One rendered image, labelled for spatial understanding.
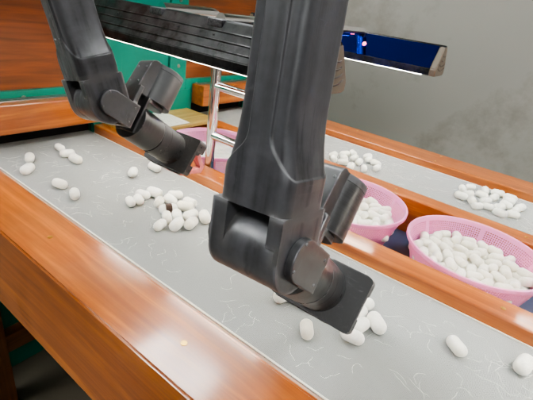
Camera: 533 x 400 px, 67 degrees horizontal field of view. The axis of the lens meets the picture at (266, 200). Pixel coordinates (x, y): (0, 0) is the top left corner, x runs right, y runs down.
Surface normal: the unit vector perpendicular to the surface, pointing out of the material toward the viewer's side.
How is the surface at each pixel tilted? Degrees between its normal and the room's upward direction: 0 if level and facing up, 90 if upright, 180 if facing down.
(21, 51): 90
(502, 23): 90
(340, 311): 49
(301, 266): 84
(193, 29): 58
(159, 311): 0
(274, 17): 81
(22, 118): 90
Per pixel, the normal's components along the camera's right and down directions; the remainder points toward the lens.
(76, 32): 0.69, 0.13
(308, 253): 0.79, 0.28
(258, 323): 0.14, -0.89
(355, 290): -0.37, -0.37
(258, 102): -0.60, 0.13
